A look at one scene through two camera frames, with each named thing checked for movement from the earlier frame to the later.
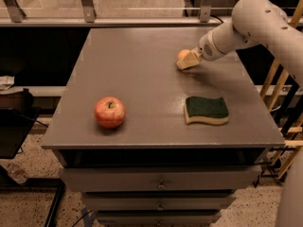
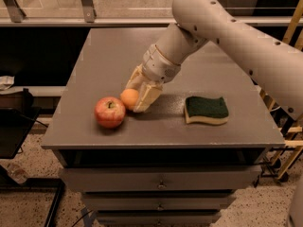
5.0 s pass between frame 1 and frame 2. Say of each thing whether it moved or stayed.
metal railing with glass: stayed
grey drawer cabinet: stayed
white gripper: moved
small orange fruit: moved
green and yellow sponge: stayed
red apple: stayed
